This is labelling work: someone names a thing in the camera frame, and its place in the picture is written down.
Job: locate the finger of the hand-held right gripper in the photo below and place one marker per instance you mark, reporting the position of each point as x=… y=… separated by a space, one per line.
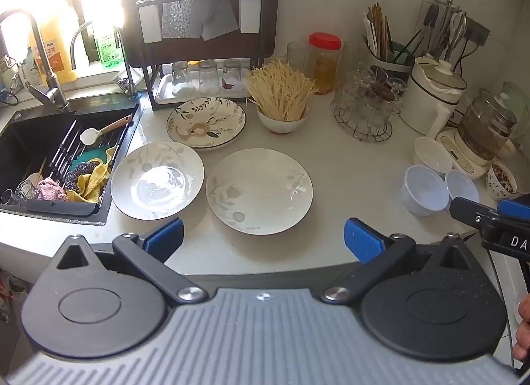
x=472 y=211
x=515 y=209

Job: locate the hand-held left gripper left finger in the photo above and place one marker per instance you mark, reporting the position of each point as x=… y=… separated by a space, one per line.
x=167 y=236

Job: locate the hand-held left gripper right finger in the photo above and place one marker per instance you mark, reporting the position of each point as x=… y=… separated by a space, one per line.
x=364 y=240

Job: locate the white leaf print plate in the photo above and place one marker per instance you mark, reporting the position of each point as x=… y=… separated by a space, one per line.
x=256 y=190
x=157 y=182

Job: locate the plain white bowl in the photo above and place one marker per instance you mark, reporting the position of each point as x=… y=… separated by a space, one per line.
x=430 y=153

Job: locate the orange rimmed plate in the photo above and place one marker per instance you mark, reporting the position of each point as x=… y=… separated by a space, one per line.
x=207 y=148

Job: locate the rabbit print plate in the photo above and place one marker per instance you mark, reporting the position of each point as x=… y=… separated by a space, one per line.
x=198 y=128

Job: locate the person's right hand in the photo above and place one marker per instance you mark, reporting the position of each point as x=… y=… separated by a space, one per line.
x=524 y=339

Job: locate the speckled bowl of grains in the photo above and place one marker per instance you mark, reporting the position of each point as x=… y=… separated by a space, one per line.
x=499 y=190

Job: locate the glass electric kettle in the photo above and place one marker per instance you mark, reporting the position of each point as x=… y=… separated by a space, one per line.
x=488 y=124

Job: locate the yellow dish cloth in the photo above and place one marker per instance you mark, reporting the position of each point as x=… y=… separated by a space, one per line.
x=93 y=182

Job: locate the dark sparkly scrubber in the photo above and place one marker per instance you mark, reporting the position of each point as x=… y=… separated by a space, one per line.
x=83 y=169

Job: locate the teal silicone mat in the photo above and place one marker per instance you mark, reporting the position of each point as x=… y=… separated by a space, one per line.
x=93 y=155

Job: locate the white electric pot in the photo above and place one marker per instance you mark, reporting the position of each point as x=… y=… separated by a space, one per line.
x=426 y=99

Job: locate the pink dish cloth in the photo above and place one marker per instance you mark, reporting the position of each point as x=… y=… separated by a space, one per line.
x=51 y=192

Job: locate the orange rimmed white bowl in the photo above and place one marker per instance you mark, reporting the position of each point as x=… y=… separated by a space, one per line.
x=281 y=126

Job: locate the white drip tray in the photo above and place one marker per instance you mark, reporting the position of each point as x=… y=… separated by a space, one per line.
x=165 y=95

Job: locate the cluster of glass cups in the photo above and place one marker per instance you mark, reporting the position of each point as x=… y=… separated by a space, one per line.
x=356 y=99

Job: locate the glass pot lid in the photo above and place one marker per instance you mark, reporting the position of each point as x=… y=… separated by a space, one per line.
x=441 y=72

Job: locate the small glass cup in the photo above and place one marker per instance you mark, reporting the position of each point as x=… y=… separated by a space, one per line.
x=25 y=192

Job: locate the striped scouring pad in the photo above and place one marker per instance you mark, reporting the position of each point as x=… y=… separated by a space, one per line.
x=123 y=84

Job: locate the clear drinking glass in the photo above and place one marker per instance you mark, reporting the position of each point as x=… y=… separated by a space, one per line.
x=208 y=76
x=232 y=74
x=181 y=74

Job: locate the bowl of dry noodles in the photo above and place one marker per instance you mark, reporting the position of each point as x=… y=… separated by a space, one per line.
x=281 y=91

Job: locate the dark metal dish rack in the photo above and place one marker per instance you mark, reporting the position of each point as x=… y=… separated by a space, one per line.
x=145 y=66

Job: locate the black kitchen sink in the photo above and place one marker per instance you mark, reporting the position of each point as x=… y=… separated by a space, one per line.
x=25 y=136

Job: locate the red lid plastic jar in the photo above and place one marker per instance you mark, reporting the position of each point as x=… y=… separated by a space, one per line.
x=325 y=70

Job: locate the row of hanging utensils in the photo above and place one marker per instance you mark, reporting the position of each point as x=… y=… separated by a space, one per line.
x=445 y=29

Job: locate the dark metal pull-out faucet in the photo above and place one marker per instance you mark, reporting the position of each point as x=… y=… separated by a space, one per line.
x=51 y=87

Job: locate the green dish soap bottle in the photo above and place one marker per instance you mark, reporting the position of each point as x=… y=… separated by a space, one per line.
x=108 y=51

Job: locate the textured glass tumbler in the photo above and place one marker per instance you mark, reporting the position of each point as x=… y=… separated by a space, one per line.
x=298 y=58

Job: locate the bundle of wooden chopsticks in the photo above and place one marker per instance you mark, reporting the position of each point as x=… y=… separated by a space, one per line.
x=379 y=33

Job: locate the orange detergent bottle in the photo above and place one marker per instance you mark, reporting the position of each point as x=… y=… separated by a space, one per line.
x=58 y=58

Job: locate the white cutlery holder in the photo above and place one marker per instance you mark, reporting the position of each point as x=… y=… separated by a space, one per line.
x=150 y=24
x=250 y=14

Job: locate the textured metal cutting board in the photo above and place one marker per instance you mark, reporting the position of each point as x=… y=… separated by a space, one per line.
x=178 y=16

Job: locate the grey cutting board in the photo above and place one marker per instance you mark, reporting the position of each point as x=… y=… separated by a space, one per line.
x=219 y=16

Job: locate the dark wall socket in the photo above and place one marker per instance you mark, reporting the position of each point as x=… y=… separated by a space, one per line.
x=478 y=33

